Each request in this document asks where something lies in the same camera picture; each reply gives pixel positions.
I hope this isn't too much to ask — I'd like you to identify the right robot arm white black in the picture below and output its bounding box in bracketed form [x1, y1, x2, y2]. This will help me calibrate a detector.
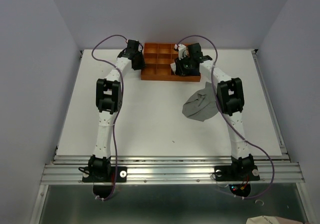
[173, 43, 256, 182]

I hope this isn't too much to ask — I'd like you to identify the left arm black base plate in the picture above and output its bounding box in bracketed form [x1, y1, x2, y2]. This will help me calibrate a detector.
[78, 166, 128, 184]

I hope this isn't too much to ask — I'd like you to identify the orange compartment tray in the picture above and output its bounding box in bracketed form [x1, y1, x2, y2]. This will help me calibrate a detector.
[140, 42, 201, 82]

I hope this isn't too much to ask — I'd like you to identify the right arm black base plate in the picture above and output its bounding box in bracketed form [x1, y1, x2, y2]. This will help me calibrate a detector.
[213, 165, 261, 182]

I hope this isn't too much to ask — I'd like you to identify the white pink bag corner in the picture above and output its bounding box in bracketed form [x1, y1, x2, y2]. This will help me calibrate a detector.
[246, 215, 301, 224]

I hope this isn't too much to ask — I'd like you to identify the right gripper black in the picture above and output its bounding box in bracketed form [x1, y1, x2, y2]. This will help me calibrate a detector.
[174, 54, 193, 76]

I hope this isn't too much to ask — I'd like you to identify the aluminium rail frame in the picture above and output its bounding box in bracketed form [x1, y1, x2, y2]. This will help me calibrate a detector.
[37, 49, 310, 224]

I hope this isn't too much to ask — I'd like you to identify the navy blue underwear white trim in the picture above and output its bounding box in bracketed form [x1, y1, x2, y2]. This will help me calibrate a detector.
[190, 69, 201, 76]

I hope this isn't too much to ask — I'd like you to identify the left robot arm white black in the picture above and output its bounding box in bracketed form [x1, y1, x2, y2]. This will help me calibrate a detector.
[88, 39, 146, 181]

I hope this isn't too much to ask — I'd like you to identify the white pink grey underwear pile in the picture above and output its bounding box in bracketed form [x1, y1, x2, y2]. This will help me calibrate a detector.
[170, 63, 176, 73]

